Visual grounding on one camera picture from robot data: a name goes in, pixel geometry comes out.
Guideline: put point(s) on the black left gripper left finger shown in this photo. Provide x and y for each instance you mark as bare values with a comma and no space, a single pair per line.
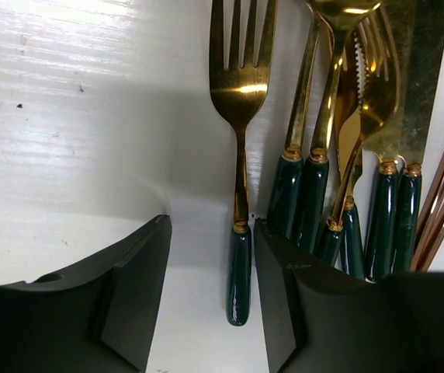
96,315

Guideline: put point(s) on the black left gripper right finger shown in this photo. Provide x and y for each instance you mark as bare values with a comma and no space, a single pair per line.
319,319

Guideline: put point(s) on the gold fork green handle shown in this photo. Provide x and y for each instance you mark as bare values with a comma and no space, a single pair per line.
377,106
239,73

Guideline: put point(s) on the gold spoon green handle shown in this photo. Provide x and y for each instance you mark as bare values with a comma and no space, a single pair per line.
283,201
341,17

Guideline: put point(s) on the copper chopstick left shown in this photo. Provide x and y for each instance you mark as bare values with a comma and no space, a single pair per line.
443,182

